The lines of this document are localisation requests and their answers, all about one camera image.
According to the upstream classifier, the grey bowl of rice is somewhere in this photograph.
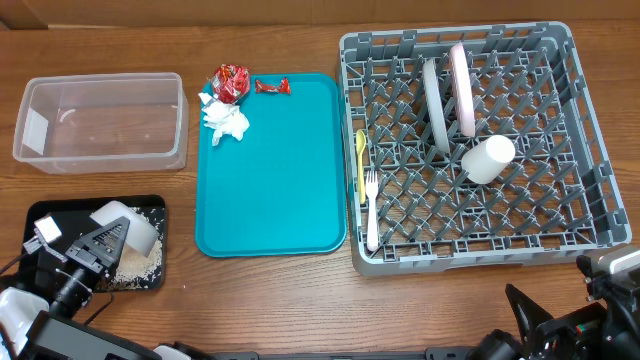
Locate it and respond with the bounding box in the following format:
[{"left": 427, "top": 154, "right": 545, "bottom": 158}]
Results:
[{"left": 90, "top": 201, "right": 159, "bottom": 257}]

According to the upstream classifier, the white napkin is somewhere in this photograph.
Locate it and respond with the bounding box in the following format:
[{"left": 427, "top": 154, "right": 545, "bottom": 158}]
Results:
[{"left": 198, "top": 92, "right": 250, "bottom": 146}]

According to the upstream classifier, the red snack wrapper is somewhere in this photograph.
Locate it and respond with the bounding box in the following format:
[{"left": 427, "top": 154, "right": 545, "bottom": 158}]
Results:
[{"left": 210, "top": 64, "right": 251, "bottom": 104}]

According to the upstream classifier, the white round plate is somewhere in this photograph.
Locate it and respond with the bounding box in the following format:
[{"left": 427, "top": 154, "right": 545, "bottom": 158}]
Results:
[{"left": 422, "top": 58, "right": 450, "bottom": 154}]

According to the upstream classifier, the small red sauce packet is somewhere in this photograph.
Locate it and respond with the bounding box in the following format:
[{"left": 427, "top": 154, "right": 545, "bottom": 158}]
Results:
[{"left": 254, "top": 77, "right": 291, "bottom": 95}]

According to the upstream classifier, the pink round plate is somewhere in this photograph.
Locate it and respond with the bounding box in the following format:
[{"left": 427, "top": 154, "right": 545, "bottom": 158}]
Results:
[{"left": 449, "top": 42, "right": 475, "bottom": 137}]

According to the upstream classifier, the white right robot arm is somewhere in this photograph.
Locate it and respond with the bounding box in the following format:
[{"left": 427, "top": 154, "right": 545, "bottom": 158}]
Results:
[{"left": 466, "top": 245, "right": 639, "bottom": 359}]

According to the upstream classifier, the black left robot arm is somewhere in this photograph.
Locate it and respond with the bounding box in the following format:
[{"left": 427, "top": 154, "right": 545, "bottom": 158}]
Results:
[{"left": 1, "top": 215, "right": 160, "bottom": 360}]

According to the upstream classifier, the grey dishwasher rack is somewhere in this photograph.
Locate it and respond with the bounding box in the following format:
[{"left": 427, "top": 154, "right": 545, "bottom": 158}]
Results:
[{"left": 338, "top": 22, "right": 632, "bottom": 276}]

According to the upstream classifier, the black tray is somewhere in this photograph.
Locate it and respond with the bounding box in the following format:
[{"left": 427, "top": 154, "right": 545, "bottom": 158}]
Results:
[{"left": 15, "top": 194, "right": 168, "bottom": 298}]

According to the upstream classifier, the spilled white rice pile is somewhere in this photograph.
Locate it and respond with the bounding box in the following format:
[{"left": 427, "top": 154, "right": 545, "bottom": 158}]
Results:
[{"left": 97, "top": 206, "right": 166, "bottom": 292}]

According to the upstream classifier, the clear plastic bin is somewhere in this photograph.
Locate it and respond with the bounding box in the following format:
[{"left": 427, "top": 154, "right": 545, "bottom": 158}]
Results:
[{"left": 12, "top": 72, "right": 189, "bottom": 174}]

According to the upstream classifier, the white plastic cup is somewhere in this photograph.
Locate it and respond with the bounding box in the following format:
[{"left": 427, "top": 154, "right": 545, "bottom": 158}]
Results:
[{"left": 461, "top": 135, "right": 516, "bottom": 185}]

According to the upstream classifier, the teal plastic tray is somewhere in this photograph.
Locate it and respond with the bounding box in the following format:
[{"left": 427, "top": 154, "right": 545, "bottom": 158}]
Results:
[{"left": 194, "top": 73, "right": 347, "bottom": 258}]

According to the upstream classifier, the white plastic fork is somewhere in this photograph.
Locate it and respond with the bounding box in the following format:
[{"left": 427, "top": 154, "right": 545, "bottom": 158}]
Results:
[{"left": 365, "top": 170, "right": 379, "bottom": 252}]

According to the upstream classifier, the yellow plastic spoon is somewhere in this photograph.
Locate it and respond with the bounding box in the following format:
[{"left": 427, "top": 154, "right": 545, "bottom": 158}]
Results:
[{"left": 356, "top": 129, "right": 367, "bottom": 204}]

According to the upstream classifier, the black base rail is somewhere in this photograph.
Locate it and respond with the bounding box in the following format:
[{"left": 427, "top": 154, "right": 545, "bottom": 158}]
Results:
[{"left": 154, "top": 340, "right": 481, "bottom": 360}]

